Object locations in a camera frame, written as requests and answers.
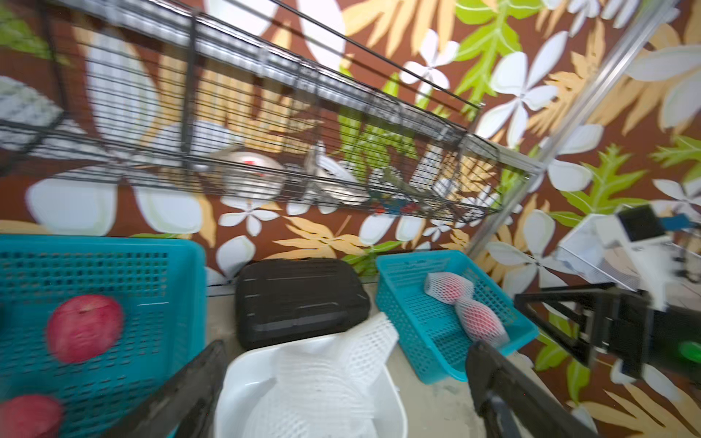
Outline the left teal plastic basket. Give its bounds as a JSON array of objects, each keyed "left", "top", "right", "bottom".
[{"left": 1, "top": 235, "right": 206, "bottom": 437}]

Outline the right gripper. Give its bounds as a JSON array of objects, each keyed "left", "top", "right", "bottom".
[{"left": 513, "top": 283, "right": 700, "bottom": 383}]

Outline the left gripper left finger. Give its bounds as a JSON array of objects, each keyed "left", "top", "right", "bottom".
[{"left": 102, "top": 339, "right": 227, "bottom": 437}]

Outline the tape roll in wire basket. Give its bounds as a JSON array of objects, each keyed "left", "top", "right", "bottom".
[{"left": 221, "top": 151, "right": 286, "bottom": 200}]

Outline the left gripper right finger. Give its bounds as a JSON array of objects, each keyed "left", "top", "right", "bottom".
[{"left": 466, "top": 341, "right": 597, "bottom": 438}]

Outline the white rectangular tub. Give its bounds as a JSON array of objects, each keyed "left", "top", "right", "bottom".
[{"left": 213, "top": 333, "right": 408, "bottom": 437}]

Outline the netted apple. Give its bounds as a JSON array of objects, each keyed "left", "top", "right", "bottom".
[
  {"left": 425, "top": 272, "right": 474, "bottom": 305},
  {"left": 455, "top": 297, "right": 509, "bottom": 348}
]

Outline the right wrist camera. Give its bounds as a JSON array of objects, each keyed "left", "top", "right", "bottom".
[{"left": 593, "top": 205, "right": 700, "bottom": 311}]

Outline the teal plastic basket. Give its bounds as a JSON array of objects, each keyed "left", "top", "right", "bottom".
[
  {"left": 1, "top": 235, "right": 206, "bottom": 437},
  {"left": 376, "top": 250, "right": 539, "bottom": 385}
]

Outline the black plastic case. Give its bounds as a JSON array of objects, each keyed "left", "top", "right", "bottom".
[{"left": 235, "top": 258, "right": 371, "bottom": 350}]

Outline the white item in wire basket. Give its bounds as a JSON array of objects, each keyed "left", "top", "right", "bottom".
[{"left": 305, "top": 153, "right": 370, "bottom": 205}]

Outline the white wire basket right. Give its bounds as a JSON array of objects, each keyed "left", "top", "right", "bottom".
[{"left": 552, "top": 210, "right": 701, "bottom": 291}]

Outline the right teal plastic basket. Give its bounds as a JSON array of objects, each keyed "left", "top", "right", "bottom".
[{"left": 376, "top": 250, "right": 539, "bottom": 385}]

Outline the black wire wall basket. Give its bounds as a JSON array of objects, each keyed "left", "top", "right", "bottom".
[{"left": 1, "top": 1, "right": 544, "bottom": 235}]

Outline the removed foam net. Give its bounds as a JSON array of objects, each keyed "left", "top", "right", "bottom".
[
  {"left": 241, "top": 384, "right": 378, "bottom": 437},
  {"left": 277, "top": 312, "right": 398, "bottom": 412}
]

